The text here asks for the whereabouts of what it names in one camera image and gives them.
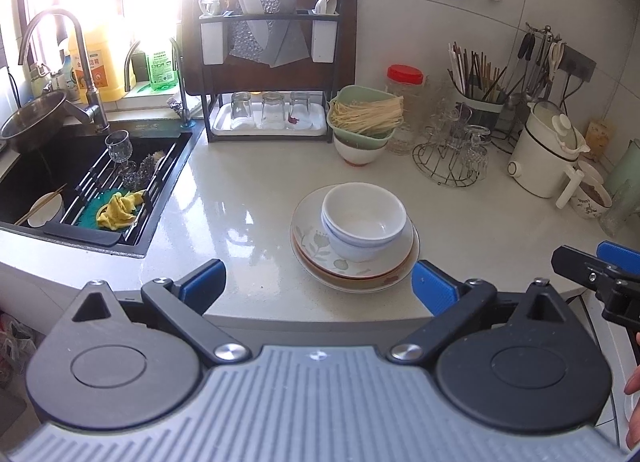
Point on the metal utensil hanging stand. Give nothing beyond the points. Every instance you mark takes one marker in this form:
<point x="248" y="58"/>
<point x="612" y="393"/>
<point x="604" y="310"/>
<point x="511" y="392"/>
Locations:
<point x="542" y="62"/>

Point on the white rack cutlery cup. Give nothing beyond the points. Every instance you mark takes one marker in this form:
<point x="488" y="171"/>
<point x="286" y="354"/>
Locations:
<point x="211" y="44"/>
<point x="323" y="39"/>

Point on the bundle of chopsticks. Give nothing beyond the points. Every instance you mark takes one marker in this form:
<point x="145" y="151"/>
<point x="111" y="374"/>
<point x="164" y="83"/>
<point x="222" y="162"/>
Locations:
<point x="475" y="72"/>

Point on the green colander basket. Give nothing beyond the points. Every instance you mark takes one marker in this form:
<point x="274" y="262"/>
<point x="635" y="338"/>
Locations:
<point x="350" y="92"/>

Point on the plastic bag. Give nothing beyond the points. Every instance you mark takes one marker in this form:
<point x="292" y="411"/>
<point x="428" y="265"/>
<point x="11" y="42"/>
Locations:
<point x="15" y="347"/>

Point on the clear drinking glass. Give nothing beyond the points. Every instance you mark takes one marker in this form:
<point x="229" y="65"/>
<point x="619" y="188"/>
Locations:
<point x="272" y="109"/>
<point x="241" y="109"/>
<point x="300" y="109"/>

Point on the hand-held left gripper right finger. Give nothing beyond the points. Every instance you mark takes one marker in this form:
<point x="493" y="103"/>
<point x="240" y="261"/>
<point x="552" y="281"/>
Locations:
<point x="435" y="287"/>

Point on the black dish rack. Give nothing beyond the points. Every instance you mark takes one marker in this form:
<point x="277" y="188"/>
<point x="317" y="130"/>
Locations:
<point x="340" y="17"/>

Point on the white ceramic bowl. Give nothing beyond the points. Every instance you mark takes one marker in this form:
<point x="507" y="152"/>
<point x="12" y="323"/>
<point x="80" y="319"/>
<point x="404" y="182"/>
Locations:
<point x="365" y="212"/>

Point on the white kitchen scissors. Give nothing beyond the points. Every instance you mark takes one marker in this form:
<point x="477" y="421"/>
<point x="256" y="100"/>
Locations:
<point x="554" y="59"/>

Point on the white bowl in sink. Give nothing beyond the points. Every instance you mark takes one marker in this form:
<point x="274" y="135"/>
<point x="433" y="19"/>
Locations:
<point x="50" y="212"/>

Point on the steel pot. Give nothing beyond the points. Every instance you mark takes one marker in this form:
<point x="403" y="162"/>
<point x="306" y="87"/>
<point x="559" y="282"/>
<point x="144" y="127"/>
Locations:
<point x="30" y="117"/>

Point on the white rice cooker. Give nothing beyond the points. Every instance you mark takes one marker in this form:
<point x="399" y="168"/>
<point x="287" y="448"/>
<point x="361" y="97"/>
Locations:
<point x="540" y="157"/>

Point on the teal silicone mat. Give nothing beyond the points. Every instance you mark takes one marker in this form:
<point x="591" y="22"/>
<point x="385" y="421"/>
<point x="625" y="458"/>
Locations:
<point x="92" y="209"/>

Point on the white ceramic mug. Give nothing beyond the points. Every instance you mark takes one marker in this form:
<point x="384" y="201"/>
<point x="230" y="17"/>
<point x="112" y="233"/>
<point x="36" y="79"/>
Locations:
<point x="590" y="204"/>

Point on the white drip tray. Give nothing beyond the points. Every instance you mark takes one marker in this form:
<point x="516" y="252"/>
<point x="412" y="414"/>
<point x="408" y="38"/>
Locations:
<point x="320" y="122"/>

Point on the small steel faucet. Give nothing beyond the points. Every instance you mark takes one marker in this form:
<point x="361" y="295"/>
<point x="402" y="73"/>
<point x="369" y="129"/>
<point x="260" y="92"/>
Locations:
<point x="180" y="77"/>

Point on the white plate grey leaf print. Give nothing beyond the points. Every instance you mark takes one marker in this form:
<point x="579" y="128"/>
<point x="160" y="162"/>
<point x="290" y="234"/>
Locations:
<point x="310" y="237"/>

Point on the embossed steel cleaver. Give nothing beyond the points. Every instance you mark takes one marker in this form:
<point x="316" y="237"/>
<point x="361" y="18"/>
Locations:
<point x="250" y="17"/>

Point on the wine glass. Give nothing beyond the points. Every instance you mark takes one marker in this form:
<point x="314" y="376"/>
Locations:
<point x="119" y="147"/>

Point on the black sink roll rack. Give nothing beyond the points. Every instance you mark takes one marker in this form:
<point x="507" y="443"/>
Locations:
<point x="80" y="234"/>

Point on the grey steel cleaver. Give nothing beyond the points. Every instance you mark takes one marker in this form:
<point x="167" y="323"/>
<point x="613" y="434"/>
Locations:
<point x="290" y="32"/>

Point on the bundle of dry noodles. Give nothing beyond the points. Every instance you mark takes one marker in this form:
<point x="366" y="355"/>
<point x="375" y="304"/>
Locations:
<point x="367" y="114"/>

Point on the black kitchen sink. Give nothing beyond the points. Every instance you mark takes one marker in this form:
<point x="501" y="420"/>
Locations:
<point x="30" y="177"/>

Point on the yellow cloth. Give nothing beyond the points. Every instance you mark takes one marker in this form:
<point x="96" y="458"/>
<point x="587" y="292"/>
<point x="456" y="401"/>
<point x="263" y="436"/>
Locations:
<point x="120" y="209"/>

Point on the white plate red flower print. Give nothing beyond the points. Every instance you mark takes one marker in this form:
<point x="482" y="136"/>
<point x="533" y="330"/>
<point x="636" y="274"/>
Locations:
<point x="370" y="288"/>

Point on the steel wool scrubber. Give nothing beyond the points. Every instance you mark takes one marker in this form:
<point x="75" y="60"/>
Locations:
<point x="146" y="172"/>

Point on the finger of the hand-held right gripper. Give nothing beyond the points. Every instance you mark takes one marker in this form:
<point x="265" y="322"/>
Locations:
<point x="622" y="254"/>
<point x="585" y="269"/>

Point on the clear jar red lid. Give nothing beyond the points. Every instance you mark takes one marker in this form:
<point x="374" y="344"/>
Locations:
<point x="405" y="92"/>

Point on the black wall power strip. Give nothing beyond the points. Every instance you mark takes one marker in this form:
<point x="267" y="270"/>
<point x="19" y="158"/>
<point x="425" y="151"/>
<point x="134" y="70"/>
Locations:
<point x="580" y="64"/>

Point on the tall steel faucet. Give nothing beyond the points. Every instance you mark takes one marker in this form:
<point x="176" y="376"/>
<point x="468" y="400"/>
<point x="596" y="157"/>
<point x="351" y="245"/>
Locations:
<point x="87" y="67"/>

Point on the white bowl red foot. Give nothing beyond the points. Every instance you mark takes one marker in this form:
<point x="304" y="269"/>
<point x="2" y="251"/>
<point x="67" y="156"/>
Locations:
<point x="357" y="152"/>

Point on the green chopstick holder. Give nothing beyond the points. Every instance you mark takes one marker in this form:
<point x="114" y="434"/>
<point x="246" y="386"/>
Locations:
<point x="480" y="109"/>

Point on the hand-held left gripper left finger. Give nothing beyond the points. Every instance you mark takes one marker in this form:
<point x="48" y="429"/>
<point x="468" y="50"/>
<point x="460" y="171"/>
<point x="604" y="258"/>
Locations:
<point x="202" y="284"/>

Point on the person's right hand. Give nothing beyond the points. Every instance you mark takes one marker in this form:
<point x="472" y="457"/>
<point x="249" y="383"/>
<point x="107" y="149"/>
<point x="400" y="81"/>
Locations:
<point x="635" y="407"/>

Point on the small white bowl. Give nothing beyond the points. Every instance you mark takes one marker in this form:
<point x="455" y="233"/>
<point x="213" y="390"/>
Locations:
<point x="592" y="172"/>

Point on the green detergent bottle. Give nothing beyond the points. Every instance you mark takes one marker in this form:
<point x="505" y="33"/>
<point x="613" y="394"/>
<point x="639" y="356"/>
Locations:
<point x="162" y="69"/>

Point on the pale green jug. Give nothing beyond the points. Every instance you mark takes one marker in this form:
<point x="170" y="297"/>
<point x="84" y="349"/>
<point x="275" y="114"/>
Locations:
<point x="627" y="167"/>

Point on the yellow box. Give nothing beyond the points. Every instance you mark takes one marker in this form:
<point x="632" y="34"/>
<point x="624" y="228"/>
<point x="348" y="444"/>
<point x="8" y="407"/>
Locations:
<point x="599" y="139"/>

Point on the wooden chopstick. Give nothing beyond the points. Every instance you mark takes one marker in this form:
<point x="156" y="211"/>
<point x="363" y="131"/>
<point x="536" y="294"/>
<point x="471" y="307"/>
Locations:
<point x="40" y="204"/>
<point x="47" y="197"/>

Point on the white ceramic spoon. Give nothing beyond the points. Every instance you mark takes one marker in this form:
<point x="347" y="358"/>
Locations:
<point x="320" y="4"/>
<point x="331" y="3"/>

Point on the yellow oil bottle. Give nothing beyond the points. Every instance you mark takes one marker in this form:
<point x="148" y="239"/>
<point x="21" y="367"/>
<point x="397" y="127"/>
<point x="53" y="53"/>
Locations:
<point x="102" y="67"/>

